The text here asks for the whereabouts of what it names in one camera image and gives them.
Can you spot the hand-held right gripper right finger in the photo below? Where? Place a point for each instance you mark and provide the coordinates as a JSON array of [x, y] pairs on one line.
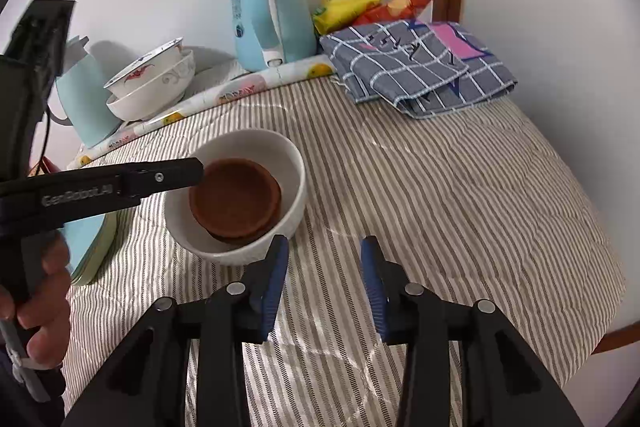
[[374, 282]]

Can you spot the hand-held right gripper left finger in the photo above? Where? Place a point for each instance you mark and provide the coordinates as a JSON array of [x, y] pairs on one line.
[[272, 279]]

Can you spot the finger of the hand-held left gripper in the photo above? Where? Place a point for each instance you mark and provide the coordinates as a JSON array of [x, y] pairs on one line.
[[100, 189]]

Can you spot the blue plastic plate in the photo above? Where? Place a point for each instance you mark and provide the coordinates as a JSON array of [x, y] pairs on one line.
[[92, 239]]

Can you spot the green plastic plate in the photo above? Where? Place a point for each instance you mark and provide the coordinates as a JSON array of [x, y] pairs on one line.
[[102, 264]]

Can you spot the small brown bowl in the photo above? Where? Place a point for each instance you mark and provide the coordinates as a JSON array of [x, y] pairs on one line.
[[232, 197]]

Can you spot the plain white ceramic bowl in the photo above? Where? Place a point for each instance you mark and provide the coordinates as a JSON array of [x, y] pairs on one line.
[[290, 187]]

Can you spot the person's left hand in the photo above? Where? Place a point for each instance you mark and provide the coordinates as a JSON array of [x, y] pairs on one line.
[[45, 302]]

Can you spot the red paper bag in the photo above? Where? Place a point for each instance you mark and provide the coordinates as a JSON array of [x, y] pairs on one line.
[[45, 166]]

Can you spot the light teal thermos jug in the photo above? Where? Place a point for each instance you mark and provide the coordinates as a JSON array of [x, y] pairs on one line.
[[85, 102]]

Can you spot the striped quilted blanket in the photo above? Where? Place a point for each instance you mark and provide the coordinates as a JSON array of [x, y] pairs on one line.
[[425, 207]]

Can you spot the large white ceramic bowl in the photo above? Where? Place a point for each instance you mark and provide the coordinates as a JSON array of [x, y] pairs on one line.
[[155, 99]]

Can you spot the fish patterned ceramic bowl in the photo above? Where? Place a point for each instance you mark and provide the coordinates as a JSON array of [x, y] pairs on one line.
[[145, 69]]

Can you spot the fruit printed film roll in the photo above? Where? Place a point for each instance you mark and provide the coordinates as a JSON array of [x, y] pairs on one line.
[[215, 99]]

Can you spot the grey checked folded cloth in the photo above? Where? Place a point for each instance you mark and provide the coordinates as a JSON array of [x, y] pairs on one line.
[[415, 67]]

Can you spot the light blue electric kettle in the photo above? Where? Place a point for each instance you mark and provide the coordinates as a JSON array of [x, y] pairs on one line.
[[265, 12]]

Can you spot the brown wooden trim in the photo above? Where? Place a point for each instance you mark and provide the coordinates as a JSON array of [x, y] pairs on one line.
[[611, 337]]

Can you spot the orange chip bag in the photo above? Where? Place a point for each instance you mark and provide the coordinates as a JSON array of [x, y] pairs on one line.
[[400, 7]]

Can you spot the yellow chip bag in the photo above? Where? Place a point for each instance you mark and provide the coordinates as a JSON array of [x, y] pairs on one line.
[[350, 4]]

